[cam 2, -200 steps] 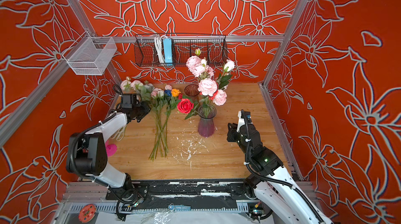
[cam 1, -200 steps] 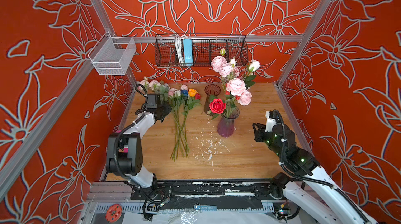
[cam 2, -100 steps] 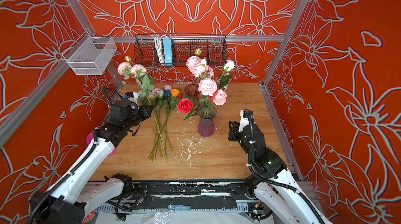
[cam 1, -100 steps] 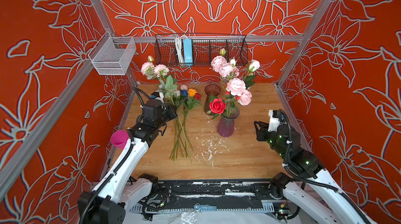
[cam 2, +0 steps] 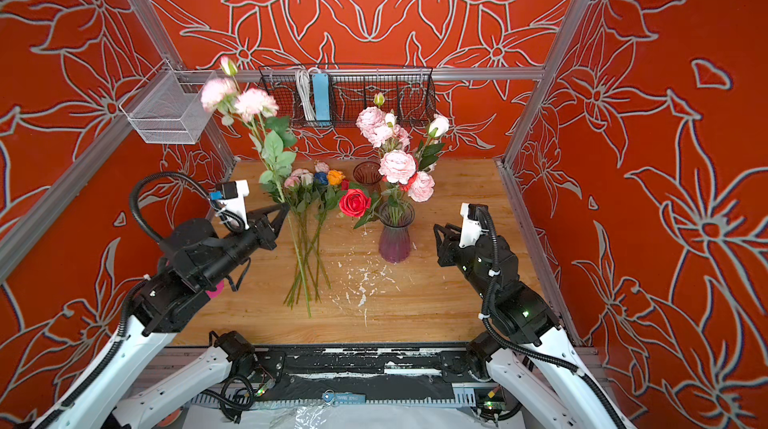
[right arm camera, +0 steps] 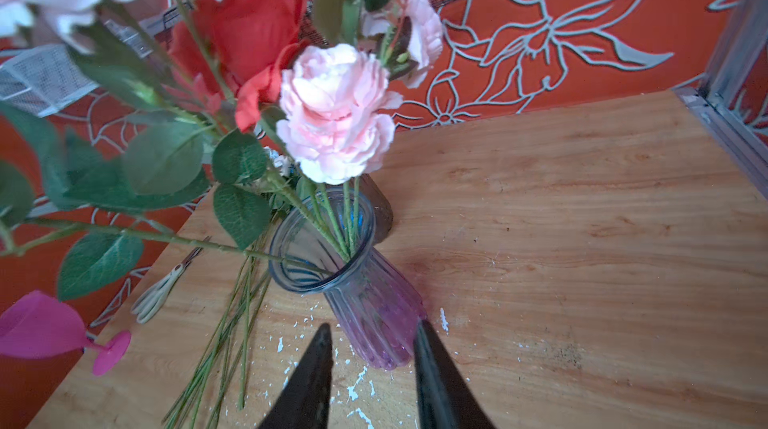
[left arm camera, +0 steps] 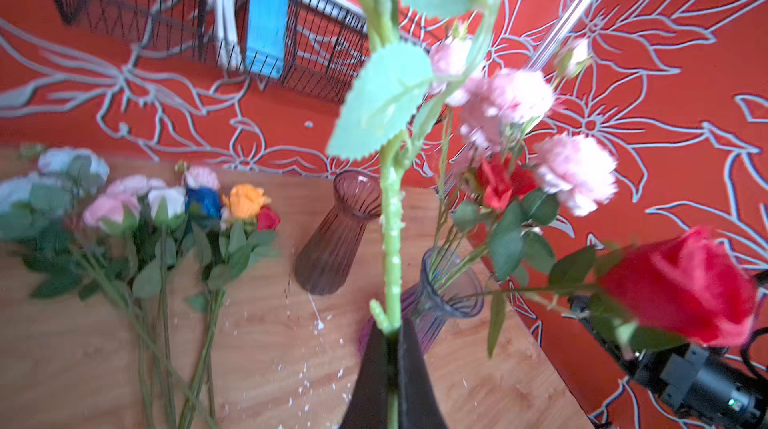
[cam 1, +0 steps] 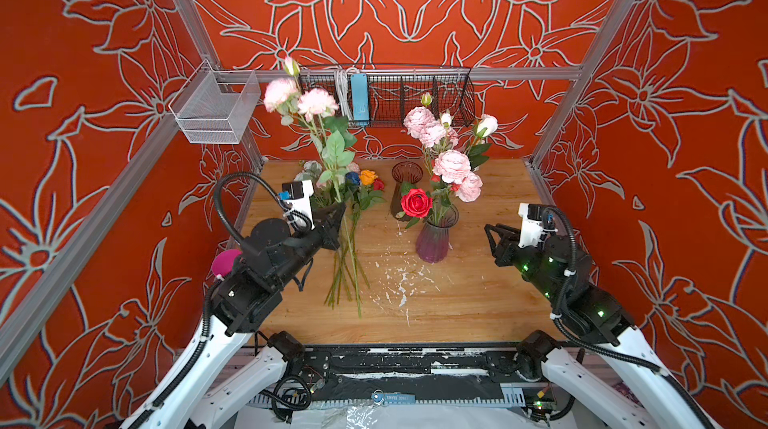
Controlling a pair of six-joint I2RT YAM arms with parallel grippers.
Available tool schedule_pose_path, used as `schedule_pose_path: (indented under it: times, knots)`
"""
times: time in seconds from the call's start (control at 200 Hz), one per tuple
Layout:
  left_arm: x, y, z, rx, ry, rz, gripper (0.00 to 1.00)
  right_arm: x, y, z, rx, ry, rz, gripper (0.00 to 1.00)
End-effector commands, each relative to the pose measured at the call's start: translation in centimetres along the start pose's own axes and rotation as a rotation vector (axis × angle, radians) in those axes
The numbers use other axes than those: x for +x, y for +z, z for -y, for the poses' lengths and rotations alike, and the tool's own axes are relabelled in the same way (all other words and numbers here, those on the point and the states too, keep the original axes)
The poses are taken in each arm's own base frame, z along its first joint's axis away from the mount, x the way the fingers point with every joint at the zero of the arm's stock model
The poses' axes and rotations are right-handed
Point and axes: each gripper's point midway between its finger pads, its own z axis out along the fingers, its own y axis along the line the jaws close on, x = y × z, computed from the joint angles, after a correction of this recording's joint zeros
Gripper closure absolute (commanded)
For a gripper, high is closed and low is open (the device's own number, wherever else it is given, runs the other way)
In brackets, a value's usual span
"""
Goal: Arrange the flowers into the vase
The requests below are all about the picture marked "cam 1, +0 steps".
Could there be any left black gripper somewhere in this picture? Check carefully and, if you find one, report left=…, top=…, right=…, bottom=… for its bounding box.
left=273, top=198, right=346, bottom=287

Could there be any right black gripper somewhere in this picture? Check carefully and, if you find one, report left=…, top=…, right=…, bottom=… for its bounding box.
left=484, top=220, right=570, bottom=305

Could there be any purple ribbed glass vase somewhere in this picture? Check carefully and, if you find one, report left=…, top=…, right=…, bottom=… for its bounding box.
left=415, top=207, right=459, bottom=264

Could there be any large pink peony stem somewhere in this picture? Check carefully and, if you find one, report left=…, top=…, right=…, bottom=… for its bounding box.
left=423, top=112, right=471, bottom=225

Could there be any brown ribbed glass vase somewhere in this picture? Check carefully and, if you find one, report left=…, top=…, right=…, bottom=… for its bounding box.
left=390, top=160, right=423, bottom=222

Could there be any white pink rose stem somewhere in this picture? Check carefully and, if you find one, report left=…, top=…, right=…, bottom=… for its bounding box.
left=452, top=115, right=498, bottom=203

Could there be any pink double rose stem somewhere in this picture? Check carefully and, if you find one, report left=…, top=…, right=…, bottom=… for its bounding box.
left=403, top=91, right=459, bottom=225

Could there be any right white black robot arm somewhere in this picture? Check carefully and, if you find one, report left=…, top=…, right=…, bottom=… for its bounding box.
left=484, top=203, right=718, bottom=428

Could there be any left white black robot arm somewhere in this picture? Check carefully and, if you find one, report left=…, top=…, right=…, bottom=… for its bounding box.
left=121, top=172, right=346, bottom=428

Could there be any pink plastic cup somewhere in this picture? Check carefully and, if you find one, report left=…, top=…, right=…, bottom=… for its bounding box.
left=211, top=249, right=242, bottom=280

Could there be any pink rose bunch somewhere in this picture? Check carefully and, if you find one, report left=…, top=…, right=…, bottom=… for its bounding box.
left=294, top=160, right=381, bottom=315

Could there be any orange rose stem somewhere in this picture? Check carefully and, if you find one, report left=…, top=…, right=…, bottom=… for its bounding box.
left=345, top=169, right=385, bottom=235

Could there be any blue rose stem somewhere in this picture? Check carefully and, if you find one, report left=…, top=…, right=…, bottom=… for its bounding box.
left=345, top=171, right=361, bottom=186

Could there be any light blue box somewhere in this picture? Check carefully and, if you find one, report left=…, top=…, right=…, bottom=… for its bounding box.
left=349, top=73, right=370, bottom=126

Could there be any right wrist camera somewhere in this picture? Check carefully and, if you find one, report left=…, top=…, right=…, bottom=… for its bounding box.
left=518, top=203, right=556, bottom=248

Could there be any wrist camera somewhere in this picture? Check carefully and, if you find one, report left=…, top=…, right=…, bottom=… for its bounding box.
left=518, top=203, right=556, bottom=248
left=278, top=180, right=314, bottom=232

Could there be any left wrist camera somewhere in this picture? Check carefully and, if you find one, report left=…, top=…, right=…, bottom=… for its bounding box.
left=278, top=180, right=314, bottom=232

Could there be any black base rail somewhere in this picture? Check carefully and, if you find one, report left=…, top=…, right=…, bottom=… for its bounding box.
left=287, top=343, right=557, bottom=406

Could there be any clear plastic wall bin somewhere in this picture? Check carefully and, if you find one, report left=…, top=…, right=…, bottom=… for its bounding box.
left=169, top=59, right=262, bottom=145

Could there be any white cable bundle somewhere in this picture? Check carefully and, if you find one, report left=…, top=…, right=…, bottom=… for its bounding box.
left=333, top=67, right=354, bottom=124

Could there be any black wire wall basket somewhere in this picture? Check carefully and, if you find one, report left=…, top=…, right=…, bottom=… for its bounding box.
left=300, top=64, right=478, bottom=128

